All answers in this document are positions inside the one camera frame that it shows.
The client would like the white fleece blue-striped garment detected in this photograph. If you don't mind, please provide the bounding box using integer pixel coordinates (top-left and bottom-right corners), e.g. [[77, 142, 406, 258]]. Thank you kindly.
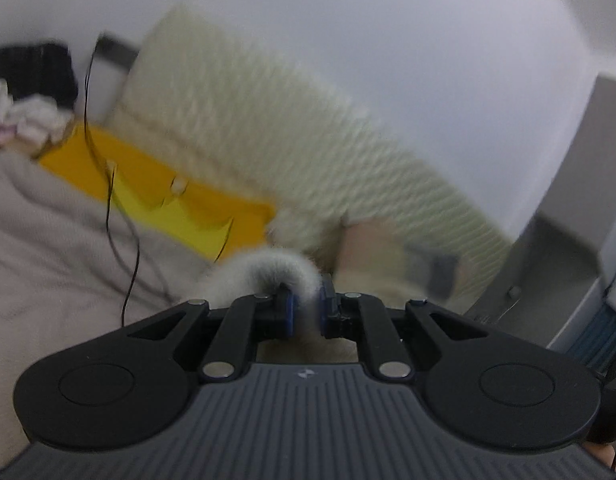
[[197, 246, 359, 363]]

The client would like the black clothes pile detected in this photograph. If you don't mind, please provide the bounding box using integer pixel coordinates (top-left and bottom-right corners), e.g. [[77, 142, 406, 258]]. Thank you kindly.
[[0, 42, 78, 108]]

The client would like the plaid pink grey pillow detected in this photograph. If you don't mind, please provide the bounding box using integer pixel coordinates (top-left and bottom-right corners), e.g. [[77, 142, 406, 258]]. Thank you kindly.
[[333, 220, 467, 308]]

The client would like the yellow cartoon pillow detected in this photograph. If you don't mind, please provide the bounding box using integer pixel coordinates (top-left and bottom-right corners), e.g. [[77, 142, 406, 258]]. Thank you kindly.
[[39, 125, 275, 261]]

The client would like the grey bed sheet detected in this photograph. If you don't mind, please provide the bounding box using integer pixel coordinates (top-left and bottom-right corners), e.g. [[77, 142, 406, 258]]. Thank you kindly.
[[0, 151, 212, 468]]

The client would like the cream quilted headboard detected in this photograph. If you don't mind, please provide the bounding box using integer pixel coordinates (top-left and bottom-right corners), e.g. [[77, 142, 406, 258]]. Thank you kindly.
[[106, 4, 510, 299]]

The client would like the grey bedside wardrobe cabinet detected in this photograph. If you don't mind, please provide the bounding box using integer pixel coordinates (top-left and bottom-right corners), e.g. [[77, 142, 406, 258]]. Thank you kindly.
[[466, 74, 616, 351]]

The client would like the blue curtain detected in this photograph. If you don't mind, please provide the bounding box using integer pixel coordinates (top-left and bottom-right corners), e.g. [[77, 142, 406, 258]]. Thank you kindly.
[[567, 304, 616, 374]]

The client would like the black charging cable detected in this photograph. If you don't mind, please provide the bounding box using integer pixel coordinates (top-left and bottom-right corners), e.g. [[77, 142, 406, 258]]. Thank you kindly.
[[82, 34, 175, 328]]

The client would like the wall socket panel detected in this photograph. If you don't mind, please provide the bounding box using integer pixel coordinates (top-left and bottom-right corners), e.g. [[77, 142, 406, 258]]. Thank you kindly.
[[94, 32, 140, 72]]

